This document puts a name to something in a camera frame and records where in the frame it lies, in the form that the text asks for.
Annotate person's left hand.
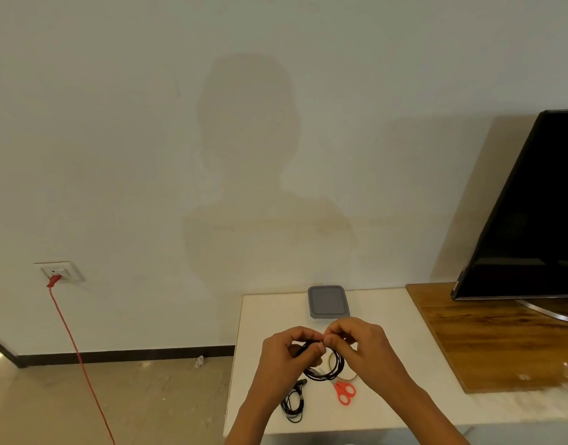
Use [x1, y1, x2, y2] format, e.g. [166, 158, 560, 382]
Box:
[248, 325, 328, 409]

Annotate person's right hand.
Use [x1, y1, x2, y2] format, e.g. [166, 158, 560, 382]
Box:
[322, 317, 429, 405]

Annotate clear tape roll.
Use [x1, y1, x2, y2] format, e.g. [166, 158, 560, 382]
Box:
[326, 349, 360, 383]

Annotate black earphones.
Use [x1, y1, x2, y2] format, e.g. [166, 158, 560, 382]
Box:
[280, 378, 309, 424]

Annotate red scissors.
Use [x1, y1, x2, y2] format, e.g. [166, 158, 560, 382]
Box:
[331, 380, 358, 407]

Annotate black earphone cable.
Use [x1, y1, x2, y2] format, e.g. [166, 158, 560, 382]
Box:
[291, 337, 346, 383]

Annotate grey lidded container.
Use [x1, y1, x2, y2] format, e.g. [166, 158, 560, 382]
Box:
[307, 285, 351, 320]

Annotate wooden board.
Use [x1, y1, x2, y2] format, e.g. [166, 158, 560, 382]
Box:
[406, 282, 568, 395]

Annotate silver television stand leg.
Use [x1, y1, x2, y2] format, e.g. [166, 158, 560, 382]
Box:
[517, 299, 568, 326]

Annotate black television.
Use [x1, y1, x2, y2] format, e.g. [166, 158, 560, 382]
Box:
[450, 109, 568, 302]

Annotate white wall socket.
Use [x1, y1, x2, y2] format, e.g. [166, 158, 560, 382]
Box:
[32, 260, 86, 284]

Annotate red power cable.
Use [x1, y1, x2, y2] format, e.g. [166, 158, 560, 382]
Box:
[46, 274, 117, 445]

